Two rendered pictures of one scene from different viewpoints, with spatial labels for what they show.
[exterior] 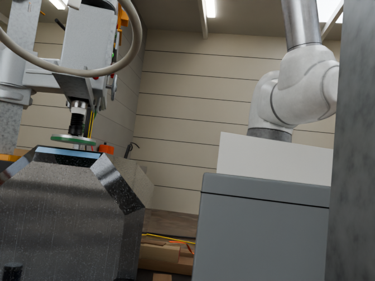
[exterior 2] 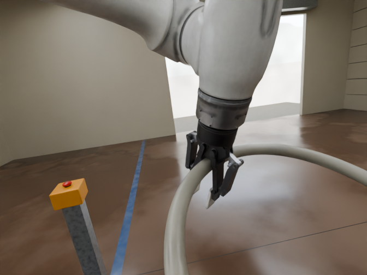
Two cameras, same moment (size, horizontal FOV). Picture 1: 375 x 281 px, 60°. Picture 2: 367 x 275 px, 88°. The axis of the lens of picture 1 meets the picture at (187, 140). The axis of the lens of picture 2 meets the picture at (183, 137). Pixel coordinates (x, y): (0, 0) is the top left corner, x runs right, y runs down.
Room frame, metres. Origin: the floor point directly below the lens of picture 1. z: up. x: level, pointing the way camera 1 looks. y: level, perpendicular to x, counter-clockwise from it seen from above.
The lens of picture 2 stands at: (1.17, 0.19, 1.46)
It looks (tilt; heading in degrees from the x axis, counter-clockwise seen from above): 15 degrees down; 166
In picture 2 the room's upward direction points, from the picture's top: 7 degrees counter-clockwise
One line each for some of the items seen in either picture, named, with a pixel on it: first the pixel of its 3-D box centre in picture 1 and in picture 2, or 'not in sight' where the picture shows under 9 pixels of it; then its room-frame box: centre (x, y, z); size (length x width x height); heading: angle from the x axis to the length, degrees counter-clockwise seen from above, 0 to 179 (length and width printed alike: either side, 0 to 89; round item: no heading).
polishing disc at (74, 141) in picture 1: (73, 139); not in sight; (1.64, 0.57, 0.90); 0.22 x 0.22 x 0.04
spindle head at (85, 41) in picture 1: (88, 59); not in sight; (1.72, 0.59, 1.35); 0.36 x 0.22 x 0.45; 12
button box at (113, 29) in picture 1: (110, 44); not in sight; (1.59, 0.45, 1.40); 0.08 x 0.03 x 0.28; 12
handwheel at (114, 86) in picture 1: (107, 86); not in sight; (1.78, 0.48, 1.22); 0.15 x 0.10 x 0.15; 12
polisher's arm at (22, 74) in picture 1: (38, 75); not in sight; (2.35, 1.16, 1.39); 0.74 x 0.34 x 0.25; 81
